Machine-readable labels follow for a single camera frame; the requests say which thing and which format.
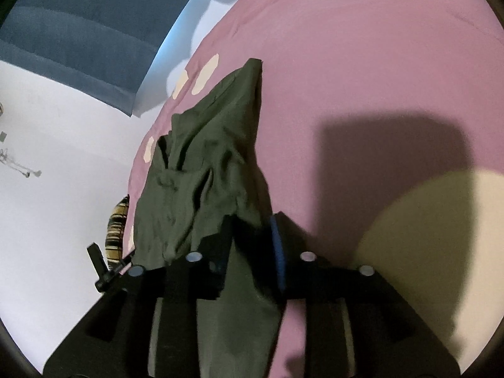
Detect person's left forearm striped sleeve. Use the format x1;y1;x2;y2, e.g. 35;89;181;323
104;194;131;273

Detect dark green pants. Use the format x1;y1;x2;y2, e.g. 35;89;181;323
132;58;285;378

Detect pink bed sheet cream spots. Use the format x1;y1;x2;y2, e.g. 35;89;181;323
126;0;504;378

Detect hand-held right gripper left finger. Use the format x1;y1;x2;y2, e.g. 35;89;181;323
43;216;237;378

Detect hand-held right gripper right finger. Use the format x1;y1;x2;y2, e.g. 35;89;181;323
269;211;462;378

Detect blue upholstered headboard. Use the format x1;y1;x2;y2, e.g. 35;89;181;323
0;0;216;117

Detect pale blue bed edge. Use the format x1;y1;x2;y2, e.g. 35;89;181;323
132;0;255;117

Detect wall cable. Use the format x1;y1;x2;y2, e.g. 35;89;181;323
0;147;42;179

